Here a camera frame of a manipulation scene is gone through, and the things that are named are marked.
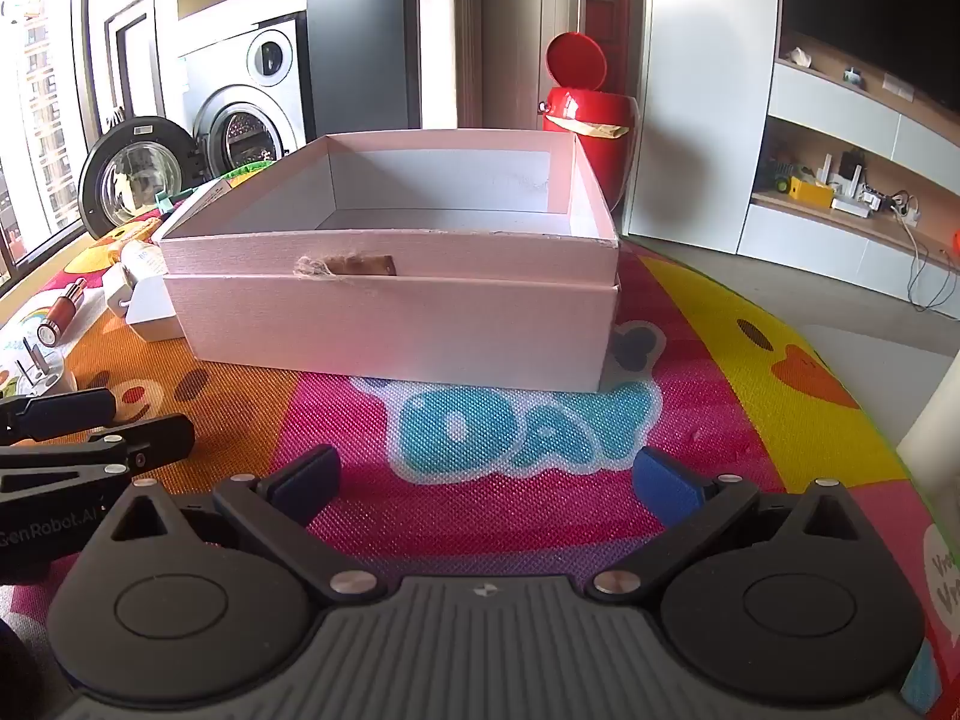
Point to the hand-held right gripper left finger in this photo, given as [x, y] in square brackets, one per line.
[307, 480]

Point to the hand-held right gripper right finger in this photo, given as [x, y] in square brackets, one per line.
[667, 480]

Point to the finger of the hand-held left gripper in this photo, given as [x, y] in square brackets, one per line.
[161, 439]
[75, 409]

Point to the pink cardboard box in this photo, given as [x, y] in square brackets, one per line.
[375, 330]

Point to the white power plug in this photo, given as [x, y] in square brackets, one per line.
[34, 379]

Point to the brown metal-capped bottle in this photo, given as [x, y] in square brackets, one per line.
[60, 311]

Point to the white power adapter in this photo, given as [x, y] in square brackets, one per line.
[154, 307]

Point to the colourful cartoon play mat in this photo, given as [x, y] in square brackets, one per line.
[525, 495]

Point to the small white tube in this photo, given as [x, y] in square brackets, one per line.
[142, 259]

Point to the white upright object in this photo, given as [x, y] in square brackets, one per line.
[934, 427]

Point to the window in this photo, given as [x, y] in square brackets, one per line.
[45, 127]

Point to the yellow box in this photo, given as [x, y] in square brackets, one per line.
[810, 193]

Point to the green toy tractor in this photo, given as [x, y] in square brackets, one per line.
[778, 176]

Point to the white router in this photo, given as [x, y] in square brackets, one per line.
[832, 180]

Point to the silver washing machine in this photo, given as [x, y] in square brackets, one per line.
[247, 90]

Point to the red swing-lid trash bin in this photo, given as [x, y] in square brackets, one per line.
[581, 101]

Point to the white tall cabinet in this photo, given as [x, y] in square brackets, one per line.
[705, 90]

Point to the white shelf unit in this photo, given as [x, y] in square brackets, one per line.
[825, 97]

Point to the dark grey door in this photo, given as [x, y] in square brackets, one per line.
[360, 37]

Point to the black television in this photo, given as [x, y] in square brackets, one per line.
[862, 0]

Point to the red wall hanging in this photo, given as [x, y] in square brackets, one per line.
[606, 15]

